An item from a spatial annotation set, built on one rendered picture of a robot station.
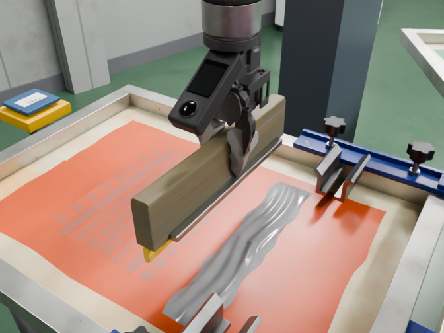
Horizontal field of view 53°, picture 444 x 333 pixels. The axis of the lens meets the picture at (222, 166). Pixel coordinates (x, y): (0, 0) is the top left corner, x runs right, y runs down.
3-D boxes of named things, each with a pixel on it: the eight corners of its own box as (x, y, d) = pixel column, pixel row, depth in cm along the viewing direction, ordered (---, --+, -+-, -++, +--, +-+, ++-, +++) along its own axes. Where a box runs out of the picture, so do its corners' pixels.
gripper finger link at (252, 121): (259, 152, 63) (253, 94, 58) (254, 157, 62) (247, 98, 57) (231, 146, 65) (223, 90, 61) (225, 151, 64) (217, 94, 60)
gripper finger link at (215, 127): (230, 152, 72) (239, 106, 66) (209, 171, 68) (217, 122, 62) (215, 145, 73) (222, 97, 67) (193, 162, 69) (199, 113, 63)
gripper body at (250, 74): (269, 108, 65) (275, 26, 58) (239, 133, 60) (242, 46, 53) (226, 94, 69) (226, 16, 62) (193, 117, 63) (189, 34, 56)
